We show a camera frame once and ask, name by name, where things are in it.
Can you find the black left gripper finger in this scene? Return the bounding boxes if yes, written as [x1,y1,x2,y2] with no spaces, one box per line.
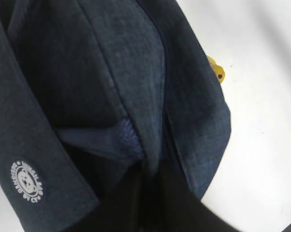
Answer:
[127,161,237,232]

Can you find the dark blue lunch bag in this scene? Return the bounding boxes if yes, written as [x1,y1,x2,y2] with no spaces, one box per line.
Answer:
[0,0,231,232]

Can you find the yellow pear-shaped fruit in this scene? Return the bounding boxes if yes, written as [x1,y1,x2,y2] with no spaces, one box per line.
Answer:
[207,56,225,83]

